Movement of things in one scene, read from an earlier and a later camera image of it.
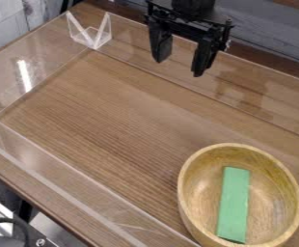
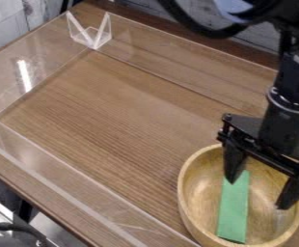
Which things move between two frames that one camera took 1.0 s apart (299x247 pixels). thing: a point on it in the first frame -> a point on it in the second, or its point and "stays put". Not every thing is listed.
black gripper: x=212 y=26 -> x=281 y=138
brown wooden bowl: x=275 y=198 stays put
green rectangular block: x=234 y=205 stays put
